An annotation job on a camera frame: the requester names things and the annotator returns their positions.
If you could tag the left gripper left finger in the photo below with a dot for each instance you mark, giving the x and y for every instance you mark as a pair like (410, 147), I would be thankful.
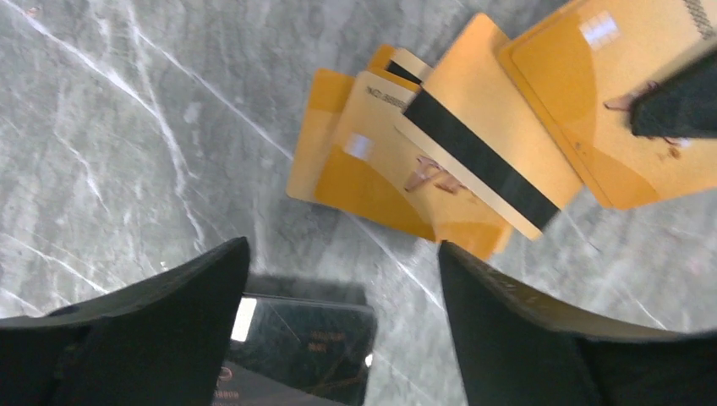
(161, 341)

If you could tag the black card stack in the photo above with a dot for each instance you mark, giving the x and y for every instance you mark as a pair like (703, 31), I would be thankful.
(299, 341)

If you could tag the orange credit card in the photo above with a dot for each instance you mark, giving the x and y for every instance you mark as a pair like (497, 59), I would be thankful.
(582, 68)

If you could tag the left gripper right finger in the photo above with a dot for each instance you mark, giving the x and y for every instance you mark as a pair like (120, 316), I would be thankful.
(516, 345)

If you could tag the orange card stack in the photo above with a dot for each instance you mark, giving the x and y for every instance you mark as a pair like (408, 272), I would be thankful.
(350, 157)

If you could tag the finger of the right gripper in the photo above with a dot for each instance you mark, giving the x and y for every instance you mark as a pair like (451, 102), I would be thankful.
(683, 106)

